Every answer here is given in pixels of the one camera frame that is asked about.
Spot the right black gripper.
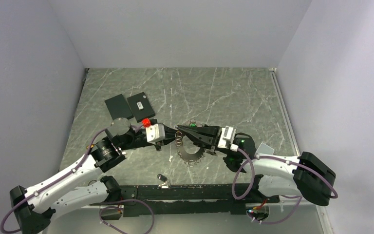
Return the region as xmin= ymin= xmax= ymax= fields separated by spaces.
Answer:
xmin=177 ymin=124 xmax=233 ymax=156

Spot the silver keyring chain with keys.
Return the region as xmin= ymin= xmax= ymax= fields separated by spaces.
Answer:
xmin=173 ymin=120 xmax=207 ymax=168

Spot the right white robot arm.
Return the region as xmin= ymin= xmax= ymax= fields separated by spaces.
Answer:
xmin=176 ymin=124 xmax=338 ymax=206

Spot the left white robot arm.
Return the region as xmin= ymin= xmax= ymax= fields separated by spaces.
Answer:
xmin=0 ymin=118 xmax=176 ymax=234

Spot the black box with label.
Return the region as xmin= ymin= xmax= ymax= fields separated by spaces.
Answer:
xmin=127 ymin=92 xmax=155 ymax=123

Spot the black box lid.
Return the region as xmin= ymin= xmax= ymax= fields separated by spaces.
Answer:
xmin=104 ymin=94 xmax=133 ymax=120

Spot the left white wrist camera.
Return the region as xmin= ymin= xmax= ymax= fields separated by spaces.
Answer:
xmin=145 ymin=123 xmax=165 ymax=143

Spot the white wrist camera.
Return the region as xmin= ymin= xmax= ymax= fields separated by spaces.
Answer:
xmin=145 ymin=123 xmax=165 ymax=143
xmin=217 ymin=126 xmax=238 ymax=152

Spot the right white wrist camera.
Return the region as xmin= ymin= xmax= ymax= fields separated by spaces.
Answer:
xmin=217 ymin=126 xmax=238 ymax=152

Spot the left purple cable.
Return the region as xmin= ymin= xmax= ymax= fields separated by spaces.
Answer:
xmin=0 ymin=124 xmax=157 ymax=234

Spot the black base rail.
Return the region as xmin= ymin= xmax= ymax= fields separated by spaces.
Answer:
xmin=100 ymin=184 xmax=280 ymax=217

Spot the aluminium frame rail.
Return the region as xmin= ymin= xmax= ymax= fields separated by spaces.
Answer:
xmin=269 ymin=68 xmax=325 ymax=205

